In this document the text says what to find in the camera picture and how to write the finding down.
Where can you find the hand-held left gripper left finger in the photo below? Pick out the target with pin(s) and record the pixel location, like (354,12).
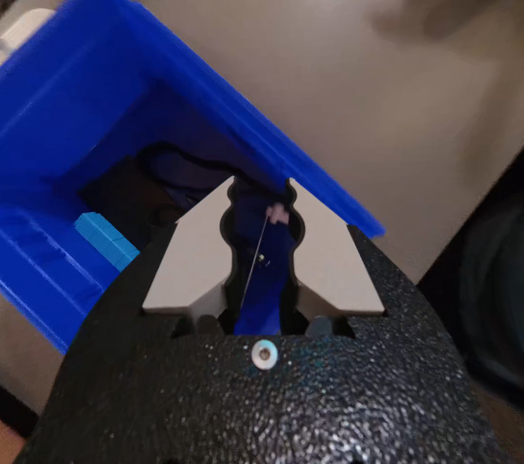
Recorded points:
(192,267)

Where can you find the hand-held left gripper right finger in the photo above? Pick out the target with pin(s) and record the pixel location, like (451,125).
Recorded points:
(335,267)

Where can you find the large blue plastic bin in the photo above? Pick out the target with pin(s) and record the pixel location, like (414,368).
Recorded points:
(102,83)

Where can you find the light blue cube bar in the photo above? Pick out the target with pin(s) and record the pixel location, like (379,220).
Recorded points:
(106,239)

